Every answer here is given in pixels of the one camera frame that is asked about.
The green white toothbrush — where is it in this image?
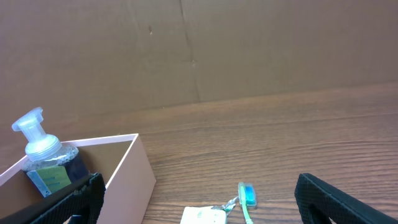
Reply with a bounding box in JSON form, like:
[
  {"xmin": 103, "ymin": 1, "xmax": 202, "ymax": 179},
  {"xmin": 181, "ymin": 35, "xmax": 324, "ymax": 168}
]
[{"xmin": 238, "ymin": 182, "xmax": 257, "ymax": 224}]

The green white floss packet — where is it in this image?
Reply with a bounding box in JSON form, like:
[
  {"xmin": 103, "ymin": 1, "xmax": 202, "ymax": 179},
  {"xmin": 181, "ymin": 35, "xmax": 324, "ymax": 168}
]
[{"xmin": 180, "ymin": 196, "xmax": 238, "ymax": 224}]

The cardboard back wall panel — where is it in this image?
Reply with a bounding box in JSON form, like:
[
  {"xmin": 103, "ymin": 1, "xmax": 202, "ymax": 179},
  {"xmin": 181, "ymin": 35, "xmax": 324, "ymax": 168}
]
[{"xmin": 1, "ymin": 0, "xmax": 397, "ymax": 126}]

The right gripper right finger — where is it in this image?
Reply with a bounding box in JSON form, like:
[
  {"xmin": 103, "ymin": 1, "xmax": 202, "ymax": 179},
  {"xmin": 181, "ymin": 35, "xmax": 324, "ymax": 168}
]
[{"xmin": 294, "ymin": 173, "xmax": 397, "ymax": 224}]

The white cardboard box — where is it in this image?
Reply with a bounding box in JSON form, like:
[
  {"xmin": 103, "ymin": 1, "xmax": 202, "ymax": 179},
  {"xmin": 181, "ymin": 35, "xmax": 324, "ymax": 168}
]
[{"xmin": 1, "ymin": 134, "xmax": 156, "ymax": 224}]

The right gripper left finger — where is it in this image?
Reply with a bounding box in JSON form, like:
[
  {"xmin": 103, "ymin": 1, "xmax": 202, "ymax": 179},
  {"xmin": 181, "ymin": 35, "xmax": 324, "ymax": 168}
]
[{"xmin": 1, "ymin": 173, "xmax": 106, "ymax": 224}]

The clear soap pump bottle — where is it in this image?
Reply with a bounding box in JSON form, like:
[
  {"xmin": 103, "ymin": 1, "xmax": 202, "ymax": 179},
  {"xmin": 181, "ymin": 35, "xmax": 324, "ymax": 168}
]
[{"xmin": 12, "ymin": 107, "xmax": 89, "ymax": 197}]

